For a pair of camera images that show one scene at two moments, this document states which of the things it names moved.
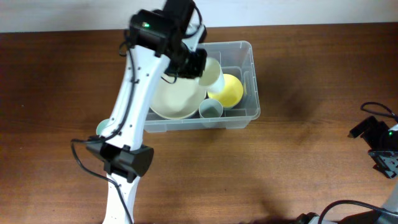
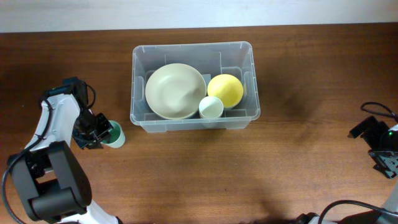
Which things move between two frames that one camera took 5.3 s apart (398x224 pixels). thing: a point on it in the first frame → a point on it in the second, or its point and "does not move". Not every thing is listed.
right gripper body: [384, 144] does not move
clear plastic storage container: [225, 96] does not move
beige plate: [179, 100] does not move
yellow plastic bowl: [232, 92] does not move
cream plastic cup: [212, 78] → [211, 107]
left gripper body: [189, 63] → [91, 129]
